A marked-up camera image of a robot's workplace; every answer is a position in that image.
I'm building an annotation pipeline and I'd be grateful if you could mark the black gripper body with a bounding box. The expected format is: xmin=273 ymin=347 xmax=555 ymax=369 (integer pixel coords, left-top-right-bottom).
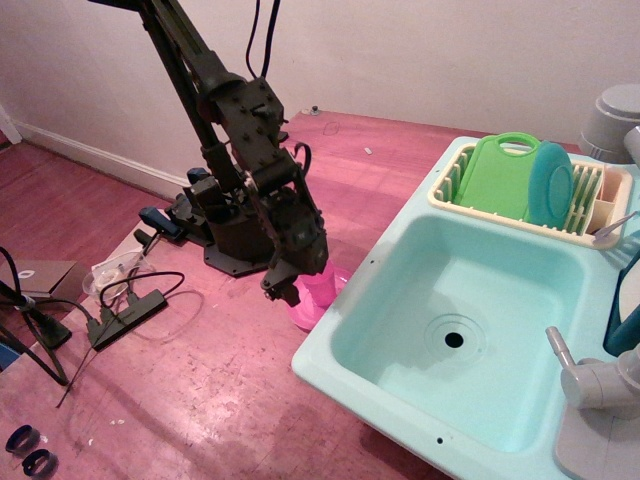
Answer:
xmin=260 ymin=186 xmax=328 ymax=275

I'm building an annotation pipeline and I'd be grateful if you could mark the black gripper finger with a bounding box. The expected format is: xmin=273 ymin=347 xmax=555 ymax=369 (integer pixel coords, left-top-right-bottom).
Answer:
xmin=261 ymin=264 xmax=293 ymax=303
xmin=282 ymin=281 xmax=300 ymax=306

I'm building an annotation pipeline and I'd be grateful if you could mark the pink plastic cup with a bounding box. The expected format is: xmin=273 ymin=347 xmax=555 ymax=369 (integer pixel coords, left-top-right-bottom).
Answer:
xmin=301 ymin=263 xmax=336 ymax=308

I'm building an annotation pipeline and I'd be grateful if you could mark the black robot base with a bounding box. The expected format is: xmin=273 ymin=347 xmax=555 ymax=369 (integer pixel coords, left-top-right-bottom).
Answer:
xmin=165 ymin=168 xmax=274 ymax=278

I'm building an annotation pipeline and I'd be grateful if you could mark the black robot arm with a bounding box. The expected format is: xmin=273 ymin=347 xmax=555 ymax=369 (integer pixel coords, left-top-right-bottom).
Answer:
xmin=110 ymin=1 xmax=329 ymax=306

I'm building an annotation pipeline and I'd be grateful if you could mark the teal toy sink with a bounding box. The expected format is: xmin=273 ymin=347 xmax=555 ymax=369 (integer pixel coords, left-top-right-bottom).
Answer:
xmin=292 ymin=137 xmax=639 ymax=479

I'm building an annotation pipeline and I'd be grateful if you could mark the clear plastic cup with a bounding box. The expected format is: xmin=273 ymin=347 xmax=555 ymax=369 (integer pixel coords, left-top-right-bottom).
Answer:
xmin=82 ymin=251 xmax=151 ymax=304

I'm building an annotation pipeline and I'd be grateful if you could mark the pink plastic plate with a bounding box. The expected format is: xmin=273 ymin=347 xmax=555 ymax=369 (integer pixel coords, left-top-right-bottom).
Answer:
xmin=287 ymin=267 xmax=352 ymax=332

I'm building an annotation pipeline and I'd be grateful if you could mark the black usb hub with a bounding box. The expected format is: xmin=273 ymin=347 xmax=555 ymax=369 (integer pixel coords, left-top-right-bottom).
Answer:
xmin=87 ymin=289 xmax=167 ymax=352

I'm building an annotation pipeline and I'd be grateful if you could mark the green cutting board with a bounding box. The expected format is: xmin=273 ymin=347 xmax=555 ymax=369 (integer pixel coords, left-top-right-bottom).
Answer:
xmin=453 ymin=132 xmax=541 ymax=220

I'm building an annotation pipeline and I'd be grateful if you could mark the brown cardboard box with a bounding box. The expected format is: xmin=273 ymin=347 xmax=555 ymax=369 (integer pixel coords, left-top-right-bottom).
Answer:
xmin=15 ymin=259 xmax=89 ymax=311

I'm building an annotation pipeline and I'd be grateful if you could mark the black power adapter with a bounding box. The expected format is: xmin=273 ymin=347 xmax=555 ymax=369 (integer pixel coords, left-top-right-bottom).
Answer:
xmin=27 ymin=309 xmax=72 ymax=349

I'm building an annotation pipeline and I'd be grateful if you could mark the teal plate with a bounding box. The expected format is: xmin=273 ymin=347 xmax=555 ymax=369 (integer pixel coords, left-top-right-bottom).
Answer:
xmin=528 ymin=141 xmax=574 ymax=229

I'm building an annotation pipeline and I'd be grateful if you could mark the cream dish rack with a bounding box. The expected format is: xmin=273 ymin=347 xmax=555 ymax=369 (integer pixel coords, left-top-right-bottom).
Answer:
xmin=428 ymin=137 xmax=633 ymax=249

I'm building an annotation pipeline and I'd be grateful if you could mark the lavender utensil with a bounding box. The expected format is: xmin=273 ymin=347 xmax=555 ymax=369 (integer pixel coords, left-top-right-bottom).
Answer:
xmin=594 ymin=210 xmax=639 ymax=242

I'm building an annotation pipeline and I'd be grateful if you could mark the grey toy faucet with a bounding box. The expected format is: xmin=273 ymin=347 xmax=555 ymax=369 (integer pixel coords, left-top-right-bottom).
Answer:
xmin=545 ymin=326 xmax=639 ymax=410

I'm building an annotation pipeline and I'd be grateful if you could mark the grey cylindrical container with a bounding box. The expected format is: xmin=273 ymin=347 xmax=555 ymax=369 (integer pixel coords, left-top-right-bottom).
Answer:
xmin=578 ymin=83 xmax=639 ymax=166

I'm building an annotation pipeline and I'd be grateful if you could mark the black ring far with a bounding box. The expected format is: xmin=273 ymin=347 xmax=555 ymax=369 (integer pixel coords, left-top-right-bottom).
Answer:
xmin=4 ymin=425 xmax=40 ymax=456

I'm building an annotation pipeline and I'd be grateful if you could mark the black ring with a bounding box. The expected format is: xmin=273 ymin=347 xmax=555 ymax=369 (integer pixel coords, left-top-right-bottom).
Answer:
xmin=20 ymin=448 xmax=55 ymax=478
xmin=4 ymin=425 xmax=40 ymax=456

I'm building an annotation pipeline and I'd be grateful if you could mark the black ring near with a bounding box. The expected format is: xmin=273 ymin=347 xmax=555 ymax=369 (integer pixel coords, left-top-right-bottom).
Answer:
xmin=20 ymin=448 xmax=55 ymax=478

